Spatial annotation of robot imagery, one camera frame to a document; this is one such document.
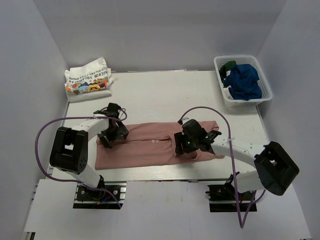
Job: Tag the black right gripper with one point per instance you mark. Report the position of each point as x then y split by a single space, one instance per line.
180 138

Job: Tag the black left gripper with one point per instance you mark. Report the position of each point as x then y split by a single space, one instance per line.
122 131

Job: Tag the pink printed t shirt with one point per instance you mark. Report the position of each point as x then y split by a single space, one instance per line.
147 144

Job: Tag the blue t shirt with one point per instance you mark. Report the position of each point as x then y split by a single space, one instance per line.
243 83

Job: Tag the white and green t shirt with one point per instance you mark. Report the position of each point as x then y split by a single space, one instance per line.
225 71

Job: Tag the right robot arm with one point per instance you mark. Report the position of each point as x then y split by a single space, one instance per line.
274 170

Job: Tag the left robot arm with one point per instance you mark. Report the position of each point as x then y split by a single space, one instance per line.
70 151

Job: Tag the folded white printed t shirt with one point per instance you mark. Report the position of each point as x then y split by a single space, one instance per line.
90 81

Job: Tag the white plastic basket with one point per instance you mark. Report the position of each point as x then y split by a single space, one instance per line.
267 95

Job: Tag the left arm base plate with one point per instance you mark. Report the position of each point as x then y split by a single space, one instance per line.
92 200

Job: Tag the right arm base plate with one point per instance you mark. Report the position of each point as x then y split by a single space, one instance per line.
221 201

